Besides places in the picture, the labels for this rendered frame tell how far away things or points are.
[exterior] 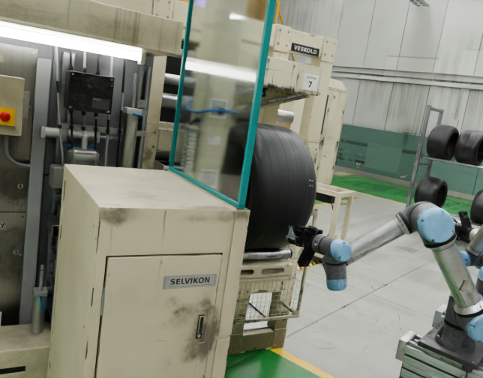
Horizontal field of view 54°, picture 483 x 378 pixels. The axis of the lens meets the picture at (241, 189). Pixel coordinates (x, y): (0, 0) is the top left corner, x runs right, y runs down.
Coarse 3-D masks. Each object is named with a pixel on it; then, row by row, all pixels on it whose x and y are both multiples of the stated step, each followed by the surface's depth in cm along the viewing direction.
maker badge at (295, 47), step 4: (292, 44) 266; (296, 44) 267; (300, 44) 268; (292, 48) 266; (296, 48) 268; (300, 48) 269; (304, 48) 270; (308, 48) 271; (312, 48) 273; (316, 48) 274; (300, 52) 269; (304, 52) 271; (308, 52) 272; (312, 52) 273; (316, 52) 275; (316, 56) 275
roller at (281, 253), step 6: (246, 252) 205; (252, 252) 206; (258, 252) 208; (264, 252) 209; (270, 252) 210; (276, 252) 212; (282, 252) 214; (288, 252) 215; (246, 258) 205; (252, 258) 206; (258, 258) 208; (264, 258) 209; (270, 258) 211; (276, 258) 213; (282, 258) 215; (288, 258) 217
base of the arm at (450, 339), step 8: (440, 328) 191; (448, 328) 187; (456, 328) 185; (440, 336) 191; (448, 336) 186; (456, 336) 185; (464, 336) 184; (440, 344) 188; (448, 344) 185; (456, 344) 184; (464, 344) 185; (472, 344) 185; (464, 352) 184; (472, 352) 186
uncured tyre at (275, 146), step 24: (264, 144) 193; (288, 144) 199; (264, 168) 190; (288, 168) 193; (312, 168) 200; (264, 192) 189; (288, 192) 192; (312, 192) 198; (264, 216) 191; (288, 216) 195; (264, 240) 199
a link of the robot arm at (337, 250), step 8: (320, 240) 177; (328, 240) 174; (336, 240) 172; (320, 248) 176; (328, 248) 171; (336, 248) 168; (344, 248) 169; (328, 256) 172; (336, 256) 169; (344, 256) 169
